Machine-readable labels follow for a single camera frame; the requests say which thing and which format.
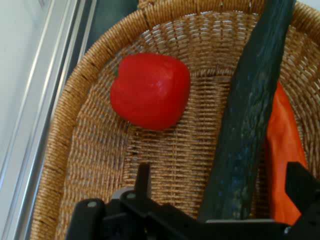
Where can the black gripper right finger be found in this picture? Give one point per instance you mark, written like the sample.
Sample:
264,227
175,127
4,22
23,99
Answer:
303,190

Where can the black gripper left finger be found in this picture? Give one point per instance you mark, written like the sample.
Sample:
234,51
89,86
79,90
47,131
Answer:
112,220

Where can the woven wicker basket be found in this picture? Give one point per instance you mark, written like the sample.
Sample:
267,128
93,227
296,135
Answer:
175,160

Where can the dark green cucumber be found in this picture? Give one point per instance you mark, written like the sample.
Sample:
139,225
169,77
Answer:
252,100

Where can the aluminium wall rail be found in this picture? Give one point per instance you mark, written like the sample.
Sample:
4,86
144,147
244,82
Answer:
47,75

